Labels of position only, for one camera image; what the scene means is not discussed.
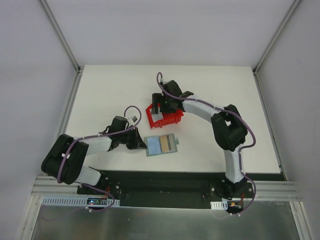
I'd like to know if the red plastic bin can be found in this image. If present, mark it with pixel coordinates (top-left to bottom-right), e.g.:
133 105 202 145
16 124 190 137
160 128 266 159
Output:
145 104 184 129

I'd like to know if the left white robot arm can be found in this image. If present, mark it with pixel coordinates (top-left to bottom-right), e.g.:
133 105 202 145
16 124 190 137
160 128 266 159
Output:
41 116 147 195

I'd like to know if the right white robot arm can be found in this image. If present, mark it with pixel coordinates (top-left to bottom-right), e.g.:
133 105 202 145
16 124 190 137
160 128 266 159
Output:
151 80 248 198

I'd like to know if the stack of white cards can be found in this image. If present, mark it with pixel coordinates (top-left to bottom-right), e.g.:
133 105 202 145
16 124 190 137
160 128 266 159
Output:
151 112 164 123

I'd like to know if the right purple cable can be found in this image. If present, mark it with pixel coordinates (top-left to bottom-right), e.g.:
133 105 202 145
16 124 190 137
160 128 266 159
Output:
156 72 258 221

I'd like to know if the purple cable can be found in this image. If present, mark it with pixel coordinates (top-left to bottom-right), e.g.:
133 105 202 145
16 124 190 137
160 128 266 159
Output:
39 105 144 222
156 72 258 221

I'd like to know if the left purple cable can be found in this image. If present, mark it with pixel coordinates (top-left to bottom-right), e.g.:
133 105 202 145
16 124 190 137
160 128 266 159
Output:
39 105 144 222

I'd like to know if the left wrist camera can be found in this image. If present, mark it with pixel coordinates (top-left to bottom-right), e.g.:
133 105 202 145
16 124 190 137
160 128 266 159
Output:
127 116 138 125

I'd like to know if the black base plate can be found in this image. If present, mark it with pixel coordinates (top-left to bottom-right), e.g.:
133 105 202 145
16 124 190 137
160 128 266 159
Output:
77 170 254 209

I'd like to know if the left white cable duct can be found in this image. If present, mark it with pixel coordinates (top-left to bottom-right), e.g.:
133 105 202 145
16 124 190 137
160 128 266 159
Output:
42 196 120 208

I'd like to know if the white cable duct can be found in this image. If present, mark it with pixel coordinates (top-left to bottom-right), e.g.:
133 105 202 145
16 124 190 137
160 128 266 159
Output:
210 201 228 211
42 196 120 208

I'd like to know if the right white cable duct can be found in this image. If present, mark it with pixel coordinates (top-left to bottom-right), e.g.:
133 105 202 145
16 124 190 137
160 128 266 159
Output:
210 201 228 211

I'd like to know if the right aluminium frame post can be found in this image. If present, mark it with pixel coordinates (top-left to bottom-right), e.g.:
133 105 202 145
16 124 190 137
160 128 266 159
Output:
252 0 302 76

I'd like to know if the aluminium frame post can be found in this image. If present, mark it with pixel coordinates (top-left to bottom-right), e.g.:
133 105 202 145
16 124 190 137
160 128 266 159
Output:
252 0 302 76
37 0 82 74

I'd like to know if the left aluminium frame post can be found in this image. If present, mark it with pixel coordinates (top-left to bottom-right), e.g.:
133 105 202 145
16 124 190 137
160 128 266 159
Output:
37 0 82 74

